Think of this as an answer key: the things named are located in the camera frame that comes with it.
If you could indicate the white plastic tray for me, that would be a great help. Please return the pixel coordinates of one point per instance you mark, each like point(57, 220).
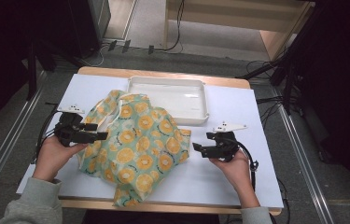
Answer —
point(175, 99)

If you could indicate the orange slice print cloth bag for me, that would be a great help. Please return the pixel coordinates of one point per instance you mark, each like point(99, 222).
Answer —
point(138, 146)

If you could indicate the black cabinet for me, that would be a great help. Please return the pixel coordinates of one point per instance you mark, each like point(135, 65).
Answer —
point(88, 25)

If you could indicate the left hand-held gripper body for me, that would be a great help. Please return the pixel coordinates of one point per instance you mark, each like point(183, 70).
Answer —
point(68, 130)

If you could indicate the thin black rod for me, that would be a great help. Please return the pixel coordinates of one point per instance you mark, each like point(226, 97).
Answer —
point(51, 103)

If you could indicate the person's left hand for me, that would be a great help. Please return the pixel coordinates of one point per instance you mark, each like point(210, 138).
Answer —
point(51, 158)

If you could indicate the white board sheet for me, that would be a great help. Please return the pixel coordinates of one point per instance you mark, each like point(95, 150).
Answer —
point(85, 87)

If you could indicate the light wooden furniture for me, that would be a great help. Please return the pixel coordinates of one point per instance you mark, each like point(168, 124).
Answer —
point(241, 15)

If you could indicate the person's dark pants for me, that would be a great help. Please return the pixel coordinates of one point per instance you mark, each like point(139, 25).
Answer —
point(163, 219)

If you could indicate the person's right hand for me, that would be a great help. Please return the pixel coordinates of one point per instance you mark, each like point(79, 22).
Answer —
point(239, 171)

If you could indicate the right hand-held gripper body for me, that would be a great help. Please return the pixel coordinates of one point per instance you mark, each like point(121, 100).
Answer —
point(225, 146)

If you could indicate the metal floor rail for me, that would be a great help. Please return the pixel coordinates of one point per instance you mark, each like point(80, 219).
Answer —
point(303, 161)
point(11, 137)

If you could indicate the black metal stand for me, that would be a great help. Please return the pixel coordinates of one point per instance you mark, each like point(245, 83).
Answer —
point(32, 71)
point(287, 77)

